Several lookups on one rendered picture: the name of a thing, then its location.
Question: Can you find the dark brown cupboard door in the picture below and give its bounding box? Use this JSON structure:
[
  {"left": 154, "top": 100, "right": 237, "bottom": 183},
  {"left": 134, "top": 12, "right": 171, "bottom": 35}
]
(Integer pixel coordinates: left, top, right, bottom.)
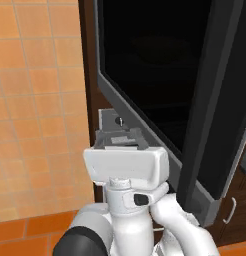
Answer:
[{"left": 208, "top": 134, "right": 246, "bottom": 248}]

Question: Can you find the black microwave door handle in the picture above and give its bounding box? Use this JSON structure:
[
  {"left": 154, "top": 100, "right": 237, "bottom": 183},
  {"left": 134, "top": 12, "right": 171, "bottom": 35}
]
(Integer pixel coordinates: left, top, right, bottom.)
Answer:
[{"left": 176, "top": 0, "right": 245, "bottom": 210}]

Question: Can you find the black glass microwave door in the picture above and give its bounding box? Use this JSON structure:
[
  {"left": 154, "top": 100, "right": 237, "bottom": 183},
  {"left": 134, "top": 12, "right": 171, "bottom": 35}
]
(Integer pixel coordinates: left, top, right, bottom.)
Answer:
[{"left": 93, "top": 0, "right": 217, "bottom": 174}]

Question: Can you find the dark brown tall cabinet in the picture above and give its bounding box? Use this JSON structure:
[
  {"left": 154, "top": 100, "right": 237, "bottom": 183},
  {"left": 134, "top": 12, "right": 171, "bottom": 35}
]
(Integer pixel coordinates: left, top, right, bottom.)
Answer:
[{"left": 77, "top": 0, "right": 113, "bottom": 204}]

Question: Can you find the black microwave oven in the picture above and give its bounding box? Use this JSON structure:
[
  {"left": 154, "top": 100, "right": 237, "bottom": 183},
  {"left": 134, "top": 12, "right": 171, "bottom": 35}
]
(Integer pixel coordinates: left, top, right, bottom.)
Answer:
[{"left": 92, "top": 0, "right": 246, "bottom": 228}]

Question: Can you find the silver cupboard handle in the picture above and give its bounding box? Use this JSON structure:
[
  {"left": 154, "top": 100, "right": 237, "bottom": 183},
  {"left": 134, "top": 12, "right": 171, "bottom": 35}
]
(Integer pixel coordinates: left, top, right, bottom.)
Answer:
[{"left": 222, "top": 196, "right": 237, "bottom": 225}]

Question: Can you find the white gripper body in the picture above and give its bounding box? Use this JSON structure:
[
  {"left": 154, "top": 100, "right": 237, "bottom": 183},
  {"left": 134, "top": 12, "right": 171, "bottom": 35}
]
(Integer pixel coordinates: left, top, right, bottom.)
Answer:
[{"left": 82, "top": 145, "right": 170, "bottom": 187}]

